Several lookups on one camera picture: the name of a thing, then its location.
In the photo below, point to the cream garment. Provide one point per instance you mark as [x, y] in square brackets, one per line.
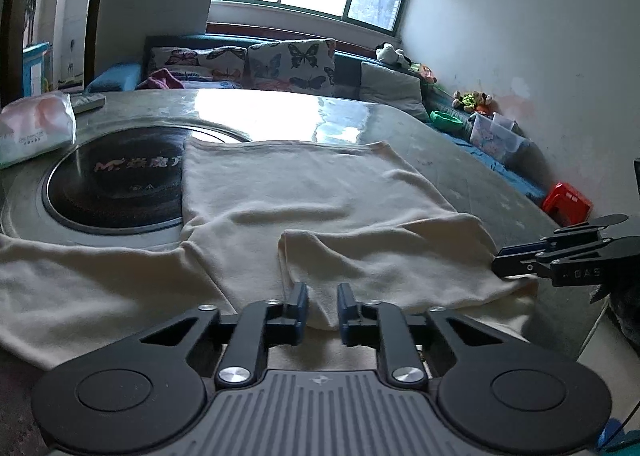
[300, 186]

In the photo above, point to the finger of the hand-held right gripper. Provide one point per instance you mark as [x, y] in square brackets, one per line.
[515, 266]
[520, 248]

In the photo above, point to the teal sofa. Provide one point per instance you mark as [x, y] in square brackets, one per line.
[112, 76]

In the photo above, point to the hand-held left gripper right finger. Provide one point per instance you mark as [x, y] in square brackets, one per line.
[343, 308]

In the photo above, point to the long butterfly print cushion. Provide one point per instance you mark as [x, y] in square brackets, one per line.
[200, 61]

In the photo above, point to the panda plush toy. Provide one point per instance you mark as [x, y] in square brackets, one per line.
[387, 54]

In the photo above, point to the black round induction cooktop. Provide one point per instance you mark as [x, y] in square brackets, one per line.
[100, 186]

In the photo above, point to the clear plastic storage bin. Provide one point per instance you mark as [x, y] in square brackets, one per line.
[495, 141]

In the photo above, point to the grey pillow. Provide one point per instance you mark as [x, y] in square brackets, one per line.
[390, 86]

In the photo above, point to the white remote control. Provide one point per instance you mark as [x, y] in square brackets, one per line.
[87, 102]

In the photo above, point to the white pink tissue pack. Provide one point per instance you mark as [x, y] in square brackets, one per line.
[35, 121]

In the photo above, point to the colourful plush toy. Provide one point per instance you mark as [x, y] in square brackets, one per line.
[425, 72]

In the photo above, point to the green bowl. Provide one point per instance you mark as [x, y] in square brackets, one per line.
[445, 120]

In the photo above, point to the brown green plush toys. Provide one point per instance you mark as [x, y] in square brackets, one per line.
[470, 100]

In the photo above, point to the red plastic stool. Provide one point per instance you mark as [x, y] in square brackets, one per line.
[565, 201]

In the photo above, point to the maroon cloth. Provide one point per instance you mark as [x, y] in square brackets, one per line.
[160, 80]

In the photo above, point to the square butterfly print cushion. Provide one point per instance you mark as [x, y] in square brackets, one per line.
[295, 64]

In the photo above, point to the dark wooden door frame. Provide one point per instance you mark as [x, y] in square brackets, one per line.
[97, 11]

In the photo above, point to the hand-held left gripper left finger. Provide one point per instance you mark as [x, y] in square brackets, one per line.
[301, 308]

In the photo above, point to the blue white box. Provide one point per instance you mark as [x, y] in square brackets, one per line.
[36, 71]

